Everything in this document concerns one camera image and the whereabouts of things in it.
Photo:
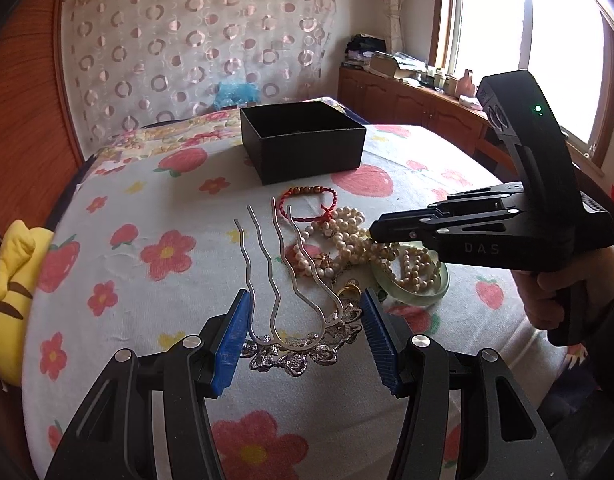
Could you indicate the strawberry flower print bed sheet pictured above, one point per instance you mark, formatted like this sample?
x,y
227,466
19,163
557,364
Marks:
x,y
152,310

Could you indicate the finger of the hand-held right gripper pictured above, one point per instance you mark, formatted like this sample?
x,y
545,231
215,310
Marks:
x,y
417,227
477,195

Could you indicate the row of small bottles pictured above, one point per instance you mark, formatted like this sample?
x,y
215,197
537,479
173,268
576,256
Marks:
x,y
444,80

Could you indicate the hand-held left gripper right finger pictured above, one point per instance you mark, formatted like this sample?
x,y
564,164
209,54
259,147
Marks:
x,y
379,345

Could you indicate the wooden window cabinet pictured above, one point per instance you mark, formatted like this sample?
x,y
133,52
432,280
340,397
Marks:
x,y
417,105

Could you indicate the yellow plush toy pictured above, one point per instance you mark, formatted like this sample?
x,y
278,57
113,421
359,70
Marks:
x,y
12,280

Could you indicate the black jewelry box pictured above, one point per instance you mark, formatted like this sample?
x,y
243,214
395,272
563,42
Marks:
x,y
312,155

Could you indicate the pile of dark clothes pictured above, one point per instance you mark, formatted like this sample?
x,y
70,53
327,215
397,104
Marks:
x,y
362,45

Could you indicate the person's right hand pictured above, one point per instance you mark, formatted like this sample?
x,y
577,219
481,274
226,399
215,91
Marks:
x,y
534,297

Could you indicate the patterned window curtain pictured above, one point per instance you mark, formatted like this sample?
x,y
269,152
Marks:
x,y
394,5

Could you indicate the green jade bangle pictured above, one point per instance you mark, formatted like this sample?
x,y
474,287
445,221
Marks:
x,y
412,299

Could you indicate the silver ornate hairpin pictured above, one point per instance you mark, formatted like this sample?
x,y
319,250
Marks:
x,y
287,360
349,321

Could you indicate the circle pattern sheer curtain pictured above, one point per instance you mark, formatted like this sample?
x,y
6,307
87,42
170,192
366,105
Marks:
x,y
187,45

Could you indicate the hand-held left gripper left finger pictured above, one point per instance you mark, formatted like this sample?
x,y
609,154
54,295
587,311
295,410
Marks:
x,y
232,345

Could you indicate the floral rose blanket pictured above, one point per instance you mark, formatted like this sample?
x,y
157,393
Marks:
x,y
207,132

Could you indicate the blue plastic bag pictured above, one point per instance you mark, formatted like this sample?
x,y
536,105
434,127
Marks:
x,y
234,95

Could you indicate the pink bottle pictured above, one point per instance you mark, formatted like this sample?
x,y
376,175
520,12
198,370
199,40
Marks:
x,y
468,82

